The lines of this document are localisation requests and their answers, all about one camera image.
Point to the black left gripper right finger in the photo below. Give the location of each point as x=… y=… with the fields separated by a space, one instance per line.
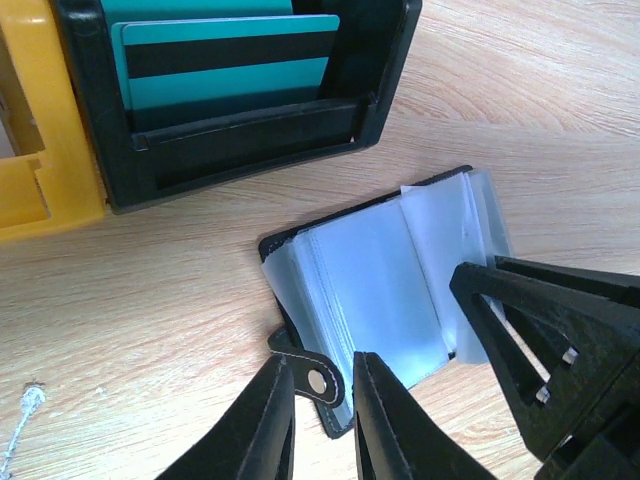
x=394 y=437

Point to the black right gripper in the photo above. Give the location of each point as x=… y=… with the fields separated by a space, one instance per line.
x=560 y=341

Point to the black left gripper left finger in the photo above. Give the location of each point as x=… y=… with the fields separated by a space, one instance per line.
x=254 y=439

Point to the black leather card holder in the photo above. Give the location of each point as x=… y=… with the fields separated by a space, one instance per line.
x=375 y=278

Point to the black right card bin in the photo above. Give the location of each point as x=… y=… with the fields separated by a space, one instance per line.
x=150 y=157

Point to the yellow middle card bin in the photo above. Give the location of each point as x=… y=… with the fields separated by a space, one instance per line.
x=49 y=178

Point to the teal card stack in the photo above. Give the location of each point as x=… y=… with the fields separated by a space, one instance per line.
x=234 y=54

